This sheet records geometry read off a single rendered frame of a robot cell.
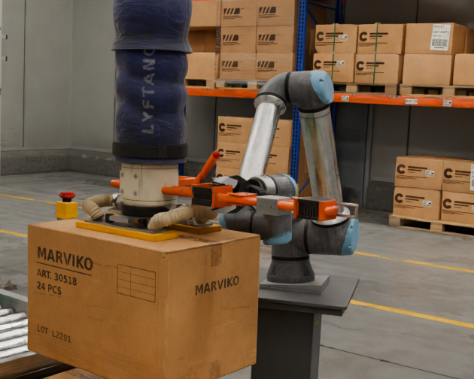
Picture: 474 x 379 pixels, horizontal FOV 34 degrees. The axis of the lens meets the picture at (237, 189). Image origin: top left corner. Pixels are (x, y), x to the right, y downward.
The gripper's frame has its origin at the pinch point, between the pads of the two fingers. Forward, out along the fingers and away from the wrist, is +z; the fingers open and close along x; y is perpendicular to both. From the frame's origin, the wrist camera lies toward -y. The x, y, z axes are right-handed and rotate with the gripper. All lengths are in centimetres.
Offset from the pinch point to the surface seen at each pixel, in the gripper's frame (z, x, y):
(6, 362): 23, -59, 65
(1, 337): -3, -66, 105
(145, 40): 9.0, 42.3, 21.4
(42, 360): 9, -62, 65
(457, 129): -828, -1, 283
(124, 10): 12, 51, 27
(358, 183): -811, -86, 417
